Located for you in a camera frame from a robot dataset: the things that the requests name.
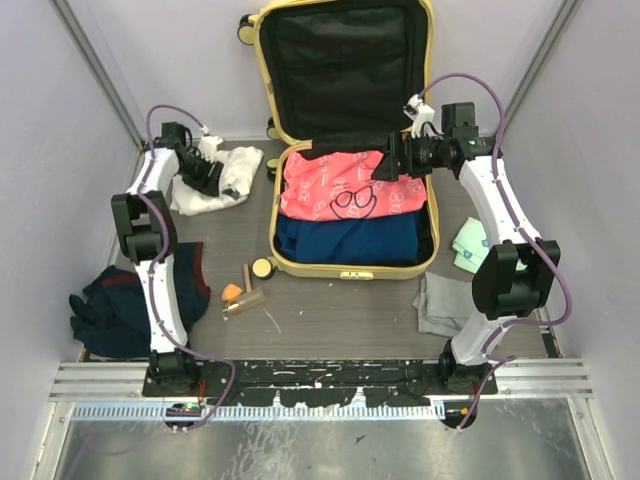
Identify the mint green cloth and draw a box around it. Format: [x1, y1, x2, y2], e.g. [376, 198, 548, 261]
[452, 217, 491, 274]

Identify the grey cloth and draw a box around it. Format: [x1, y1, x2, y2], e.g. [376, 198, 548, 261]
[412, 272, 474, 338]

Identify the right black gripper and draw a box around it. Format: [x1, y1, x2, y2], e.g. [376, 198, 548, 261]
[370, 130, 449, 183]

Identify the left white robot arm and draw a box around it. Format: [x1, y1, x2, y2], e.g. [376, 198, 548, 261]
[111, 122, 207, 396]

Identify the brown lipstick tube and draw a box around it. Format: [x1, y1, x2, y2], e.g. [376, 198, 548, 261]
[242, 264, 253, 292]

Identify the blue garment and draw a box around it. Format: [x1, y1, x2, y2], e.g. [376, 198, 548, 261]
[275, 212, 421, 267]

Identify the aluminium rail frame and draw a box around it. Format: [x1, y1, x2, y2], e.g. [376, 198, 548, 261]
[49, 359, 593, 406]

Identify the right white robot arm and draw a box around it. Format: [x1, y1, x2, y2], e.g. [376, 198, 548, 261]
[372, 96, 560, 394]

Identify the yellow hard-shell suitcase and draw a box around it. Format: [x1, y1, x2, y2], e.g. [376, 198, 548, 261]
[237, 1, 440, 280]

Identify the grey slotted cable duct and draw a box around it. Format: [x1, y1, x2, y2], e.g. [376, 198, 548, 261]
[70, 399, 445, 422]

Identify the dark navy maroon garment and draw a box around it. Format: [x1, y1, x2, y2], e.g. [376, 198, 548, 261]
[69, 242, 211, 359]

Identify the pink patterned garment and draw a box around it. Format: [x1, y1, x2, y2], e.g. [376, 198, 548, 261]
[280, 151, 427, 222]

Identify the amber perfume bottle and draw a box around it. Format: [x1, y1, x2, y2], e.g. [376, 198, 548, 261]
[222, 288, 266, 316]

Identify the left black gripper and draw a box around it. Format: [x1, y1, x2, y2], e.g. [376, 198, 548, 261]
[178, 150, 224, 198]

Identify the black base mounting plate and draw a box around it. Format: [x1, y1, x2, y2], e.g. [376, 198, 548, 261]
[142, 359, 497, 407]

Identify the white t-shirt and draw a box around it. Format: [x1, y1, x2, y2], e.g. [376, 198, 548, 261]
[170, 146, 264, 216]

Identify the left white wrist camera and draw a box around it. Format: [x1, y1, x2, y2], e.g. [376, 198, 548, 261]
[198, 135, 224, 163]

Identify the orange makeup sponge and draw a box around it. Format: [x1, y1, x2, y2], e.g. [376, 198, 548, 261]
[221, 283, 244, 302]

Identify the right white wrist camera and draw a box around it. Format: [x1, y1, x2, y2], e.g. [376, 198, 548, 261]
[403, 94, 435, 138]

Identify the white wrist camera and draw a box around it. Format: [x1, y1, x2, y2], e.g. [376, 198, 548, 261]
[403, 94, 435, 138]
[198, 135, 224, 163]

